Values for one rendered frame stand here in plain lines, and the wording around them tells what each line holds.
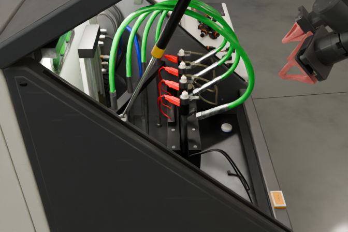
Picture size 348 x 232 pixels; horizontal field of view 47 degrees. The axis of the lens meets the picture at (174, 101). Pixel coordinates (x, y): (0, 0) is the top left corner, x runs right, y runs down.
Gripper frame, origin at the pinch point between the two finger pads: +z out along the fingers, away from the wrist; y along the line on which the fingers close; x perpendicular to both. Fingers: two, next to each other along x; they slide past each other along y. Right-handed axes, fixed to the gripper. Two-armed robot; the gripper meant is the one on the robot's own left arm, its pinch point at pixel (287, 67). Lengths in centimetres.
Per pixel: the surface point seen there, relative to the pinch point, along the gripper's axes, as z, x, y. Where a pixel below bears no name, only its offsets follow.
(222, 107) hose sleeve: 21.4, 1.7, 3.0
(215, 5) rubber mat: 88, -6, -91
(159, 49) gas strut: -0.5, -22.3, 21.8
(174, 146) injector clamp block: 46.2, 6.0, 6.3
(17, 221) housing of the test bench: 44, -15, 49
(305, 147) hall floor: 121, 107, -105
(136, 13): 21.2, -29.3, 2.5
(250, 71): 9.4, -2.4, -0.6
